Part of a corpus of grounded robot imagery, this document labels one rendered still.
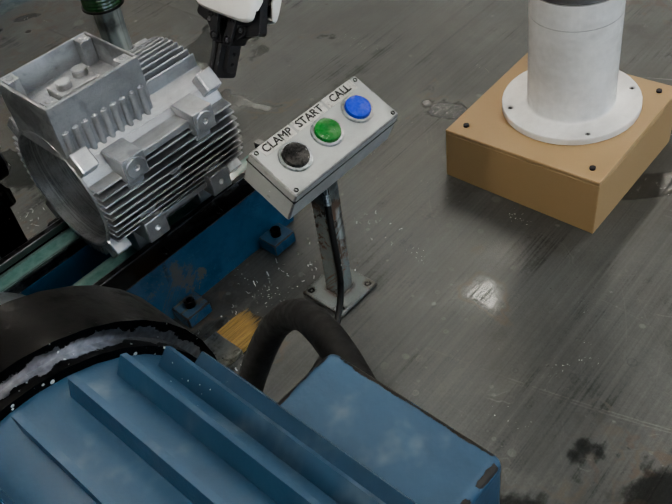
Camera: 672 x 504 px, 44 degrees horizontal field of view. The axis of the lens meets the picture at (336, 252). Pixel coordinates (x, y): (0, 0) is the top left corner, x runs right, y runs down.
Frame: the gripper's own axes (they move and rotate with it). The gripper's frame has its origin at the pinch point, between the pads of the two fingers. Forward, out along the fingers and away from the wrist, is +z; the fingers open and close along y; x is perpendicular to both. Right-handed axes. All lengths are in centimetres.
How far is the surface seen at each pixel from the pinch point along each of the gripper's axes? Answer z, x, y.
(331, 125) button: 2.0, 0.2, -17.9
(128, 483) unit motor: 0, 54, -54
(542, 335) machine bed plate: 21, -21, -41
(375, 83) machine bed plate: 6.2, -47.1, 11.1
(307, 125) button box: 2.6, 1.7, -15.9
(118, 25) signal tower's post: 4.4, -10.5, 34.2
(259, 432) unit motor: -1, 49, -55
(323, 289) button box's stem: 26.1, -11.2, -14.2
